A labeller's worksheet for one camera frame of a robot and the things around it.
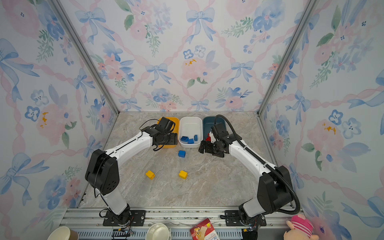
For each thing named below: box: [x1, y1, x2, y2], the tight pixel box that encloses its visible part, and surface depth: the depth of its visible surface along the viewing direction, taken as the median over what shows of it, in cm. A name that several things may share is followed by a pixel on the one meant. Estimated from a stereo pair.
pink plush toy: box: [283, 213, 319, 240], surface depth 68 cm
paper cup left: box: [47, 226, 80, 240], surface depth 65 cm
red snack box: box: [190, 218, 221, 240], surface depth 69 cm
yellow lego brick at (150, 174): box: [145, 170, 156, 180], surface depth 88 cm
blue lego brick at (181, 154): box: [178, 150, 186, 158], surface depth 99 cm
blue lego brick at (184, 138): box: [180, 136, 189, 142], surface depth 103 cm
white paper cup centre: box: [145, 223, 170, 240], surface depth 71 cm
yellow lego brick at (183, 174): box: [178, 170, 188, 180], surface depth 89 cm
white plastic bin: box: [178, 116, 203, 148], surface depth 109 cm
